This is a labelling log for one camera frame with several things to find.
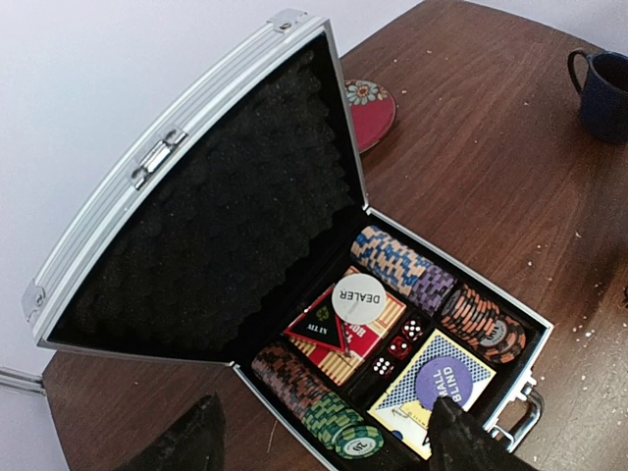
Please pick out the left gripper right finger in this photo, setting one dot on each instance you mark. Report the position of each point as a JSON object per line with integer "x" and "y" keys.
{"x": 459, "y": 443}

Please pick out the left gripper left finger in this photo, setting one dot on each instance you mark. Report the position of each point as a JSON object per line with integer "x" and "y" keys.
{"x": 196, "y": 441}

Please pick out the purple small blind button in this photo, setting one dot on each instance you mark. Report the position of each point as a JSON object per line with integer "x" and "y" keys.
{"x": 443, "y": 377}

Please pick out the blue yellow card deck box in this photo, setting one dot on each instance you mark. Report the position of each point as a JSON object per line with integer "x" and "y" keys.
{"x": 398, "y": 409}

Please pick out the green poker chip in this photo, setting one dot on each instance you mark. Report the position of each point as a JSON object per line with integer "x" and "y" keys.
{"x": 359, "y": 441}

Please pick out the red die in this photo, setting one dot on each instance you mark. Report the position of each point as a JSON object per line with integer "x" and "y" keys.
{"x": 383, "y": 366}
{"x": 399, "y": 348}
{"x": 412, "y": 330}

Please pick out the red card deck box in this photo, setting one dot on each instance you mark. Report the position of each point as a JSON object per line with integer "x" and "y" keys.
{"x": 361, "y": 341}

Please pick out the red black triangle token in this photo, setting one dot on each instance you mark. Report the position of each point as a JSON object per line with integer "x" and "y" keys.
{"x": 319, "y": 324}

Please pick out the white dealer button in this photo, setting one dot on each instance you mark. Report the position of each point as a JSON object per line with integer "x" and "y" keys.
{"x": 359, "y": 299}

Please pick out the chip row in case left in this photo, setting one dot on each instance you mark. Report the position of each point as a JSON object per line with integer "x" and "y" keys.
{"x": 322, "y": 412}

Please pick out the chip row in case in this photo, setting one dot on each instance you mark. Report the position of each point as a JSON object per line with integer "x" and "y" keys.
{"x": 471, "y": 317}
{"x": 322, "y": 412}

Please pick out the chip row in case right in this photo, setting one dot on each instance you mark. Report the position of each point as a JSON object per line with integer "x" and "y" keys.
{"x": 471, "y": 317}

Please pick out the red decorated plate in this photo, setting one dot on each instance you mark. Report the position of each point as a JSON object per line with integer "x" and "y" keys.
{"x": 373, "y": 111}

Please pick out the dark blue mug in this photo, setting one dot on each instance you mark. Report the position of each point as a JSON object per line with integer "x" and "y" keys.
{"x": 603, "y": 95}

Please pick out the left aluminium frame post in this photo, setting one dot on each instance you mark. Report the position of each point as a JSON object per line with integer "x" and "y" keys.
{"x": 21, "y": 382}

